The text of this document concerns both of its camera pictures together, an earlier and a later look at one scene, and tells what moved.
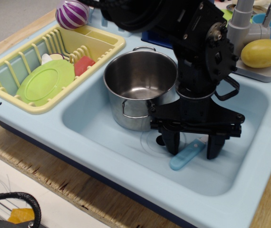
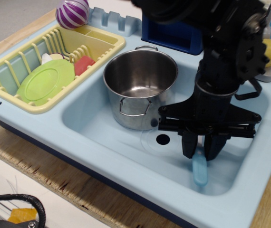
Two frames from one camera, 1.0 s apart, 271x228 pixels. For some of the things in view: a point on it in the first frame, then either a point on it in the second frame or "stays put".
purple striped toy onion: x=72 y=14 stays put
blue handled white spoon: x=179 y=159 -> x=199 y=166
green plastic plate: x=46 y=81 stays put
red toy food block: x=82 y=64 stays put
